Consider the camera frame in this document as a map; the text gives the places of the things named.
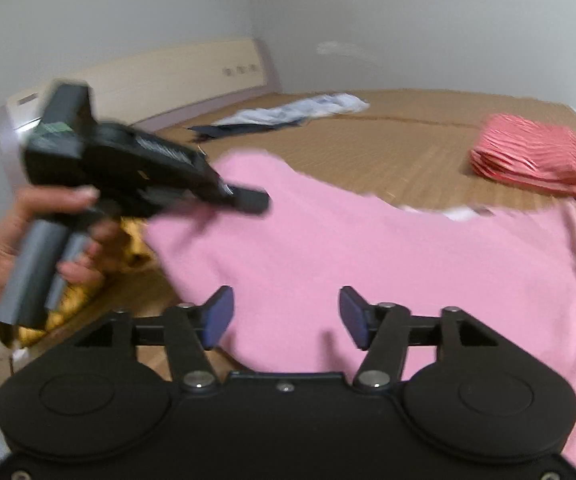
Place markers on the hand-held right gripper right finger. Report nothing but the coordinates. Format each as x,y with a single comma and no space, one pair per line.
354,317

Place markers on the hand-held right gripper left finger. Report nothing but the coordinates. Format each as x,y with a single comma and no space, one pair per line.
217,317

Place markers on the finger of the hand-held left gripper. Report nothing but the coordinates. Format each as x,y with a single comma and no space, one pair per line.
248,199

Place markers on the pink garment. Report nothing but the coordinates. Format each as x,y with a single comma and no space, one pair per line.
368,260

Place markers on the person's left hand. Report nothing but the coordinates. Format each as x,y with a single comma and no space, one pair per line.
12,240

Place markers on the dark navy garment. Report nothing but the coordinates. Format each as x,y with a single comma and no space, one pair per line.
233,131

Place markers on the cream bed headboard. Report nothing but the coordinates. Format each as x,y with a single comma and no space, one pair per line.
167,80

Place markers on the light blue garment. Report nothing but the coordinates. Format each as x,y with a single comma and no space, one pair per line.
298,110

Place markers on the yellow striped garment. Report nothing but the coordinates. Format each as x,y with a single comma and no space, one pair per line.
75,300

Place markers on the folded red striped garment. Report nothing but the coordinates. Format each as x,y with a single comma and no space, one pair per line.
528,155

